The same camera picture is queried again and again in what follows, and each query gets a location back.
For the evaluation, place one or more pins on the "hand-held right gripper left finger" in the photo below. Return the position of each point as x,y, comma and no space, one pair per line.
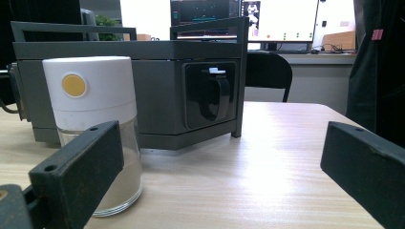
76,168

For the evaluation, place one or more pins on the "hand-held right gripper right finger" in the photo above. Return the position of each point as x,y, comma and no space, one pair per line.
369,165

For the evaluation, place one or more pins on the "white-capped clear jar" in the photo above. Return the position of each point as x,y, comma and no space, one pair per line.
95,82

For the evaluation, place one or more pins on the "dark grey corner rack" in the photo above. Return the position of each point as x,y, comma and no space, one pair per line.
159,95

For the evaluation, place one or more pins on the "dark curtain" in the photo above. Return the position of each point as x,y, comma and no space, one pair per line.
38,11
379,82

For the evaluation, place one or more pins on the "white background desk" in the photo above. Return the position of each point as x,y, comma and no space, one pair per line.
318,79

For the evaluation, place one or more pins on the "brown cardboard box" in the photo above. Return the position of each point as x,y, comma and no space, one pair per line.
340,39

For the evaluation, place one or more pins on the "pink tag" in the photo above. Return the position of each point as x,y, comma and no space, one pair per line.
377,34

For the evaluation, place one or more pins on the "black folding chair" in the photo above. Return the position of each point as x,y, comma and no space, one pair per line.
267,71

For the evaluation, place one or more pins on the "green plant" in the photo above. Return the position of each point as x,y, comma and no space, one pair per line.
106,24

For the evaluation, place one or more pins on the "black rack hook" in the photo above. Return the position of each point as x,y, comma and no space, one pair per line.
208,95

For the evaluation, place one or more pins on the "monitor with white screen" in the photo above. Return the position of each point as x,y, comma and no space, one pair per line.
286,19

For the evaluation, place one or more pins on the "monitor with dark screen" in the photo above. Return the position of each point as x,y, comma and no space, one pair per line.
203,12

